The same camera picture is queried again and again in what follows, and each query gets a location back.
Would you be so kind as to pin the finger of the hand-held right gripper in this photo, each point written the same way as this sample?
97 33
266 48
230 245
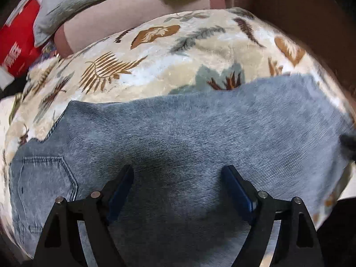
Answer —
349 143

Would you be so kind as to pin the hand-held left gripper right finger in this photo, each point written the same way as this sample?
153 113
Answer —
235 186

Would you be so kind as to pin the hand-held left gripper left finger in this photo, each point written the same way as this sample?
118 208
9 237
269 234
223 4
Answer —
122 185

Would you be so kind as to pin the blue denim pants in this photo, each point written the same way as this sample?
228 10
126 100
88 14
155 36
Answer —
180 133

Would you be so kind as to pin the leaf print plush blanket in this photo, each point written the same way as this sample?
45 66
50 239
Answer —
167 61

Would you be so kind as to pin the white printed cloth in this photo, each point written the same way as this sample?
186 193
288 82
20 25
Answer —
6 116

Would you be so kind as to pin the black cloth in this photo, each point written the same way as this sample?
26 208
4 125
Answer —
11 89

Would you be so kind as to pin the colourful printed packet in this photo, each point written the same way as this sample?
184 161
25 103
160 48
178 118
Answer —
49 48

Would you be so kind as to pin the red shopping bag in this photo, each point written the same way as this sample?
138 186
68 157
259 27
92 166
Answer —
19 39

